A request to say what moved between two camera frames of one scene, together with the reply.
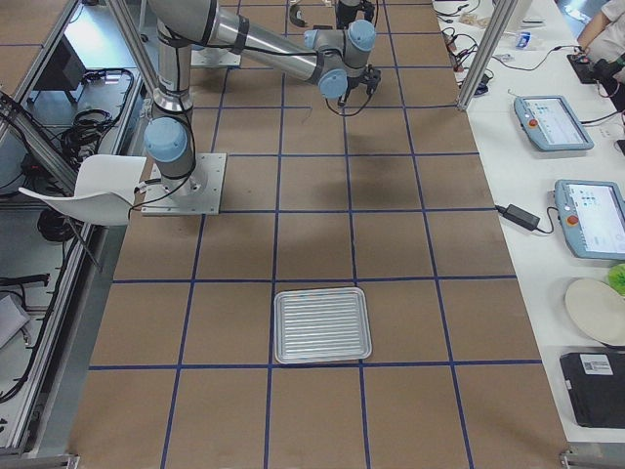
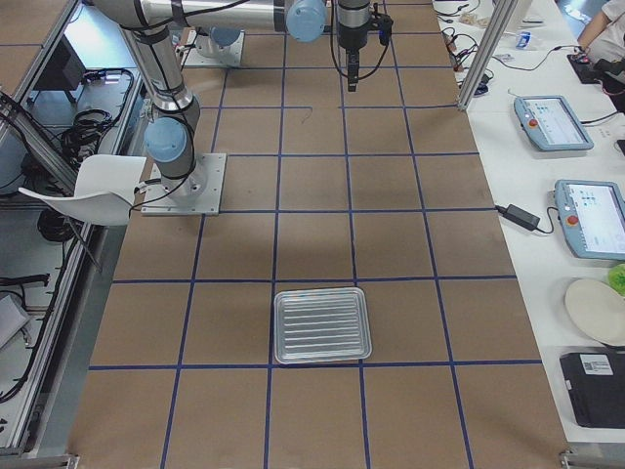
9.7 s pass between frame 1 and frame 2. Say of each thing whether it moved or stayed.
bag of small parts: stayed
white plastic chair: stayed
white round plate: stayed
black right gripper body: moved
